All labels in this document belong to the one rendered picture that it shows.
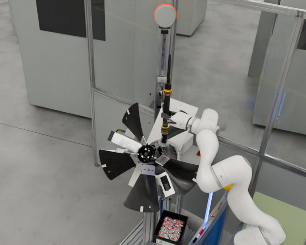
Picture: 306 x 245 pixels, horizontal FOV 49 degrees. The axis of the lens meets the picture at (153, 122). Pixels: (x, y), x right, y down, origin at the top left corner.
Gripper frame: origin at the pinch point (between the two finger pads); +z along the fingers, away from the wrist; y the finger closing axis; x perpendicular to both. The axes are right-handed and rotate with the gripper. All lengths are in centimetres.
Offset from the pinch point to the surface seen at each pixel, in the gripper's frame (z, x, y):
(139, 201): 2, -54, -21
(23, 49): 284, -67, 111
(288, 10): -36, 51, 70
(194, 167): -19.6, -33.7, 5.7
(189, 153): 7, -66, 55
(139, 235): 28, -144, 18
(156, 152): 4.4, -29.1, -1.1
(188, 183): -21.9, -36.8, -5.1
